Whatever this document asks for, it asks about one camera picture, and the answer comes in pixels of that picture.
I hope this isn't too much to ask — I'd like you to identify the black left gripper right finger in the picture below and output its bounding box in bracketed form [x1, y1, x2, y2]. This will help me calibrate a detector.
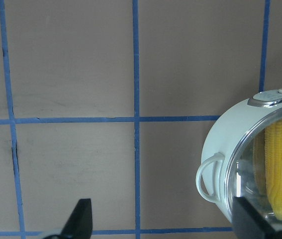
[232, 197, 276, 239]

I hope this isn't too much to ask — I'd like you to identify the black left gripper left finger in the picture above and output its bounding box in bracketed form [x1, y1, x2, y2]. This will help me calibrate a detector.
[60, 199, 93, 239]

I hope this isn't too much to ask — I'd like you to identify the pale green electric pot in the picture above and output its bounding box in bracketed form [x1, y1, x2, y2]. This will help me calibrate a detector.
[195, 82, 282, 239]

